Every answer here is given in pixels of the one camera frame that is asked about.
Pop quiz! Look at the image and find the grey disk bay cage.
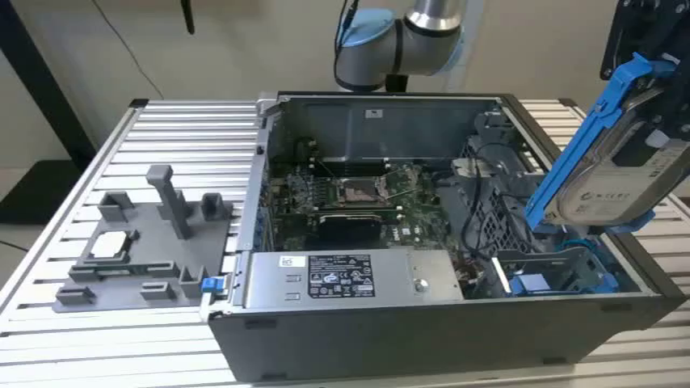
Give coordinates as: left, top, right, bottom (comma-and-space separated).
437, 111, 610, 292

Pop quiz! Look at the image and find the black disk wire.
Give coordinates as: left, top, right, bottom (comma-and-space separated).
461, 141, 519, 259

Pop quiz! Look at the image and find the black open PC case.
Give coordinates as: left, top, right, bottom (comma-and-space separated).
199, 91, 688, 383

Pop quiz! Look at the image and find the green motherboard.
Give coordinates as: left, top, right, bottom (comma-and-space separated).
267, 160, 459, 251

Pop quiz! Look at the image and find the black heatsink fan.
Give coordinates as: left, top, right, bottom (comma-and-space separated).
317, 213, 382, 245

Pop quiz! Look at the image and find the silver CPU on rack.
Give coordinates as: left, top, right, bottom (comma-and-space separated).
90, 231, 131, 257

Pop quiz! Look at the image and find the grey power supply unit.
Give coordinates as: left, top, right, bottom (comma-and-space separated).
240, 249, 466, 308

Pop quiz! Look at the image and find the hard disk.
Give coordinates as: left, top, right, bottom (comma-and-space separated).
523, 52, 690, 238

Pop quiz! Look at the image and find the blue disk wire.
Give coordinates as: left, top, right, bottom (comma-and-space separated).
559, 234, 610, 268

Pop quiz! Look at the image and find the metal slat table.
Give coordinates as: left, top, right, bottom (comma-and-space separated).
0, 98, 690, 388

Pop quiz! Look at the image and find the grey parts rack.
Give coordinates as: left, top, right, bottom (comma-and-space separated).
52, 164, 234, 313

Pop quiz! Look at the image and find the black floor mat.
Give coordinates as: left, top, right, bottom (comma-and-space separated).
0, 159, 83, 226

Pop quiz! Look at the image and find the black vertical post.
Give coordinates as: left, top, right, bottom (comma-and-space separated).
176, 0, 196, 35

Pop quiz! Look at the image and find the CPU socket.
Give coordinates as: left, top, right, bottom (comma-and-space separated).
334, 175, 387, 205

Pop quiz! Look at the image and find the black cable on wall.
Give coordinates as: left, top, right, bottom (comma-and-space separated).
90, 0, 167, 100

